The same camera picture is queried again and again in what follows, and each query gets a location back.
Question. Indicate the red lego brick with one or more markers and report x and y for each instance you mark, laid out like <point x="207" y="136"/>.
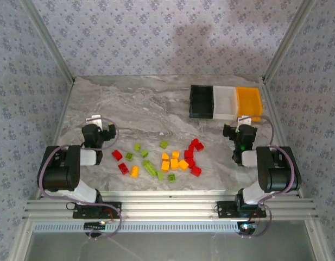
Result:
<point x="188" y="154"/>
<point x="123" y="168"/>
<point x="196" y="170"/>
<point x="199" y="147"/>
<point x="117" y="155"/>
<point x="190" y="162"/>
<point x="190" y="148"/>
<point x="195" y="141"/>

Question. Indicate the white plastic bin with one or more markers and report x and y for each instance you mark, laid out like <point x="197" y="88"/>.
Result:
<point x="224" y="100"/>

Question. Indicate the orange plastic bin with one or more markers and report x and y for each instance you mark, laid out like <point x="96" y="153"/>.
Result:
<point x="248" y="100"/>

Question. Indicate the black plastic bin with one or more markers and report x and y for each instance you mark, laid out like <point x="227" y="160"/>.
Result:
<point x="201" y="100"/>

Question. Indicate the orange lego brick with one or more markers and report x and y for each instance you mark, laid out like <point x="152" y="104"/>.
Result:
<point x="183" y="164"/>
<point x="165" y="165"/>
<point x="174" y="164"/>
<point x="134" y="171"/>
<point x="165" y="156"/>
<point x="175" y="154"/>

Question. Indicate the long green lego brick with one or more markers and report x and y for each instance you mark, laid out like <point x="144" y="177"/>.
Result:
<point x="149" y="167"/>

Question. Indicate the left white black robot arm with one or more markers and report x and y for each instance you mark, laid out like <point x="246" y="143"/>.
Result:
<point x="61" y="174"/>

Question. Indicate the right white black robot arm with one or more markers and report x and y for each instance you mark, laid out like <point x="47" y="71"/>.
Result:
<point x="278" y="174"/>

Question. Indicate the small black circuit board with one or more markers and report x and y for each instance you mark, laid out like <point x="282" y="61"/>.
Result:
<point x="95" y="225"/>
<point x="246" y="226"/>

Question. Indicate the wide aluminium base beam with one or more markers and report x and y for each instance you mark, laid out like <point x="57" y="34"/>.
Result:
<point x="170" y="206"/>

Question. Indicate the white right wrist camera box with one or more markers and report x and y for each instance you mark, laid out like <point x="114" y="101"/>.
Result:
<point x="244" y="120"/>

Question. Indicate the aluminium side rail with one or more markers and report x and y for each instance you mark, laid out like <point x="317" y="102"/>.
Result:
<point x="273" y="108"/>
<point x="63" y="108"/>

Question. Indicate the aluminium corner post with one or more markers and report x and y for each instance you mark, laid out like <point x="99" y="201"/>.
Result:
<point x="51" y="40"/>
<point x="286" y="40"/>

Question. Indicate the aluminium frame leg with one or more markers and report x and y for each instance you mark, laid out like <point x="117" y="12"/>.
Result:
<point x="316" y="242"/>
<point x="22" y="242"/>

